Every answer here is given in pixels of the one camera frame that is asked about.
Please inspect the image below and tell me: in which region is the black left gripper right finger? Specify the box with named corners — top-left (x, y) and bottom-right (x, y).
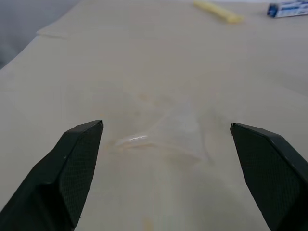
top-left (230, 122), bottom-right (308, 231)

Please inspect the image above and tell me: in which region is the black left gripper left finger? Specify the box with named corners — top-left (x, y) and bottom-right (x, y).
top-left (0, 120), bottom-right (105, 231)

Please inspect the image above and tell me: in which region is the blue and white box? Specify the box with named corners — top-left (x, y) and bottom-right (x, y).
top-left (266, 0), bottom-right (308, 19)

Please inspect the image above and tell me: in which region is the pale yellow flat strip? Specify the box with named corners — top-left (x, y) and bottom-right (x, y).
top-left (193, 0), bottom-right (244, 25)

